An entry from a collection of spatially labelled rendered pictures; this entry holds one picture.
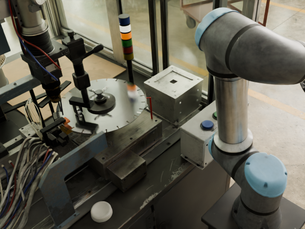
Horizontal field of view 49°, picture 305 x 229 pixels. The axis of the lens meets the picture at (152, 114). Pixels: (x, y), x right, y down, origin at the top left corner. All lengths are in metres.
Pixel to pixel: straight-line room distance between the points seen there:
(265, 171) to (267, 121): 1.70
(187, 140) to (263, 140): 1.34
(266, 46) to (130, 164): 0.68
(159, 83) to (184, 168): 0.38
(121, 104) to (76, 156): 0.31
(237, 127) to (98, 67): 1.08
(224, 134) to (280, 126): 1.69
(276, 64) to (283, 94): 2.27
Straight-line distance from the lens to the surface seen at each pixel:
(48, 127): 1.16
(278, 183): 0.98
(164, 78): 1.45
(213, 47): 0.77
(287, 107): 2.85
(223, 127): 0.96
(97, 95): 1.22
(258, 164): 1.00
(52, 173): 1.02
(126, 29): 1.39
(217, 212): 1.16
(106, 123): 1.17
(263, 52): 0.70
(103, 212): 1.15
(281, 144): 2.51
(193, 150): 1.23
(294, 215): 1.20
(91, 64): 1.90
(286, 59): 0.72
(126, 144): 1.22
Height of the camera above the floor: 1.70
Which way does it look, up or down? 40 degrees down
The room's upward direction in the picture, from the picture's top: 4 degrees counter-clockwise
